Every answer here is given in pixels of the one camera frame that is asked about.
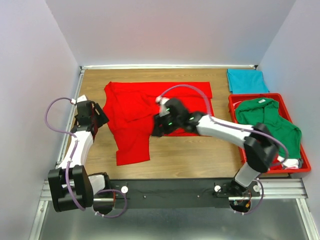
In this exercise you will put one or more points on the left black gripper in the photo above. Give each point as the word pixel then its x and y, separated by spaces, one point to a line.
pixel 102 117

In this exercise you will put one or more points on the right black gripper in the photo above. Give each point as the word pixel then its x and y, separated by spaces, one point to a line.
pixel 158 121

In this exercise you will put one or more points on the red t-shirt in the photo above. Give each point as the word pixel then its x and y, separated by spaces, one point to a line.
pixel 276 166
pixel 130 108

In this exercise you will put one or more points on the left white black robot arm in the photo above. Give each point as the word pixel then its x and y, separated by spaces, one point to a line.
pixel 70 186

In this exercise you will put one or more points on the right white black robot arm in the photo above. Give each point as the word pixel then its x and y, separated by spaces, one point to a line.
pixel 257 142

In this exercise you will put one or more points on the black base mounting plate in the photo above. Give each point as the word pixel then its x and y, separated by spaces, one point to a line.
pixel 174 193

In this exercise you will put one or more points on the folded blue t-shirt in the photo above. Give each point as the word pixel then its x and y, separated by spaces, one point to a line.
pixel 246 81

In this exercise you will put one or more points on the green t-shirt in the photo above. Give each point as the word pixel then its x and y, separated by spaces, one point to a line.
pixel 266 111

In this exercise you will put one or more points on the red t-shirt in bin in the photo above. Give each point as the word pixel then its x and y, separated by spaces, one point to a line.
pixel 276 166

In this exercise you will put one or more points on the white t-shirt in bin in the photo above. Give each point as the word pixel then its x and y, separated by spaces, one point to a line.
pixel 289 163

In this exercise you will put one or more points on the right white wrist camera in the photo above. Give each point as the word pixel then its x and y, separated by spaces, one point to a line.
pixel 160 100

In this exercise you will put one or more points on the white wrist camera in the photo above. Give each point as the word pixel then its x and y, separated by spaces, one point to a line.
pixel 160 100
pixel 81 98

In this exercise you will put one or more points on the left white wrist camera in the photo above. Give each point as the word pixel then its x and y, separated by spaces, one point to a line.
pixel 81 98

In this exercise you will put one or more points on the aluminium rail frame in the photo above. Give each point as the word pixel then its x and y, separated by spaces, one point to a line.
pixel 283 214

